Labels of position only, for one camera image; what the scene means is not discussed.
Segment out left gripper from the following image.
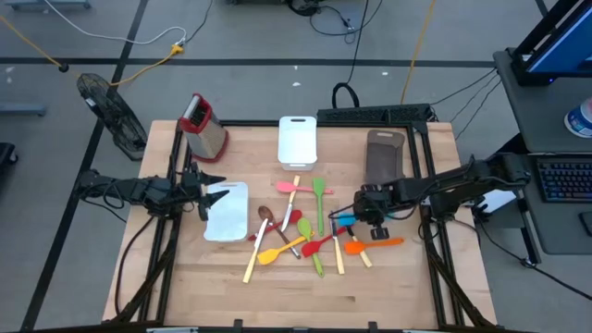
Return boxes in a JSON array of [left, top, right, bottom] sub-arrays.
[[178, 160, 231, 222]]

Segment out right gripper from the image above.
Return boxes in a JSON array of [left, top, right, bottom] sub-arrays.
[[353, 184, 399, 241]]

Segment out cream handled table knife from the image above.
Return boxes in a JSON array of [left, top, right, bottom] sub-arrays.
[[280, 174, 302, 233], [242, 217, 270, 285], [328, 212, 346, 276], [345, 225, 374, 269]]

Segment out orange silicone spatula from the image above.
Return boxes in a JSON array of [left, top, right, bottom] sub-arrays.
[[344, 237, 405, 256]]

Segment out large white plastic bin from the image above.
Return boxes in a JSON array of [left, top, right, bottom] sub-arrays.
[[203, 180, 250, 243]]

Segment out brown wooden spoon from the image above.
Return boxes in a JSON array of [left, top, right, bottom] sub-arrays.
[[257, 205, 302, 260]]

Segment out red silicone spatula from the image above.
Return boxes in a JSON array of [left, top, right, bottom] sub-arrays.
[[301, 226, 349, 259]]

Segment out pink silicone spatula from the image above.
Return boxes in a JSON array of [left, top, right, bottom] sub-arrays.
[[276, 180, 334, 195]]

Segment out long green silicone spoon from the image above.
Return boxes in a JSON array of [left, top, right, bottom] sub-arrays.
[[296, 216, 326, 278]]

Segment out small green silicone spatula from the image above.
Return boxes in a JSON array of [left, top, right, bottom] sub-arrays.
[[313, 177, 327, 238]]

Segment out red silicone spoon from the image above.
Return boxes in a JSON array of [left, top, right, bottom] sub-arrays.
[[247, 209, 304, 243]]

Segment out yellow silicone spatula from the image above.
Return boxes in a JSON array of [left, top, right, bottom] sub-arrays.
[[256, 234, 310, 266]]

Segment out small white plastic bin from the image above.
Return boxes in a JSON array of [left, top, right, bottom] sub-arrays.
[[277, 115, 319, 172]]

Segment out red and steel container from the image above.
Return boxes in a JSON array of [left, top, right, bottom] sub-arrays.
[[178, 92, 230, 164]]

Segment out grey translucent plastic bin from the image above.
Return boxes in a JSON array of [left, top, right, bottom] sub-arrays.
[[364, 129, 407, 186]]

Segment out black perforated power strip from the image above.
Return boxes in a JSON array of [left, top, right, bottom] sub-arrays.
[[316, 103, 435, 125]]

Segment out black floor fan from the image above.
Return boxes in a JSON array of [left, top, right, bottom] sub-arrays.
[[76, 72, 149, 162]]

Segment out black backlit keyboard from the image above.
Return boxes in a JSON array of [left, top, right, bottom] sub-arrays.
[[536, 155, 592, 204]]

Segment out grey computer desk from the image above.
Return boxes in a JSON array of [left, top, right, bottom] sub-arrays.
[[492, 45, 592, 256]]

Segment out grey furniture foot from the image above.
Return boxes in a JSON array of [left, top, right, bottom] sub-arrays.
[[4, 0, 93, 12], [0, 102, 48, 117]]

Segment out black chair caster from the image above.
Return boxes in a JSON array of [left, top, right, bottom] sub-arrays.
[[0, 142, 19, 168]]

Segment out white and blue tub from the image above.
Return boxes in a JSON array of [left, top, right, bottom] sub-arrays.
[[563, 96, 592, 140]]

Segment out black computer monitor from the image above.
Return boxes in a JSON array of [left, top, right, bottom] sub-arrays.
[[511, 0, 592, 87]]

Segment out black aluminium table frame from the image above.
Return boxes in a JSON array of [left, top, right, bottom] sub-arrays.
[[102, 118, 500, 333]]

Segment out thick black hanging cable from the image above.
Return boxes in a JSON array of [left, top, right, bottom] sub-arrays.
[[114, 215, 156, 316]]

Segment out yellow extension cable with plug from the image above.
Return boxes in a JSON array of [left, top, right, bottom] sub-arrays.
[[0, 15, 186, 88]]

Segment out black looped cable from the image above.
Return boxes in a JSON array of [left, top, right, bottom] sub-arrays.
[[330, 0, 371, 110]]

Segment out thin black cable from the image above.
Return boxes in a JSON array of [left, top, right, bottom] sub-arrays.
[[429, 67, 500, 107], [450, 76, 503, 141]]

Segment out white floor cable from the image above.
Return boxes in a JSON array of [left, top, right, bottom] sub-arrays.
[[43, 0, 188, 46]]

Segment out long black floor cable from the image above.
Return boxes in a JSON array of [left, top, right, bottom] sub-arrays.
[[475, 216, 592, 302]]

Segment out yellow floor cable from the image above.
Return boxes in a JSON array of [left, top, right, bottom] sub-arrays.
[[400, 0, 438, 105]]

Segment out black cable bundle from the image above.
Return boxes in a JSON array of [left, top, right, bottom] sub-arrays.
[[285, 0, 385, 45]]

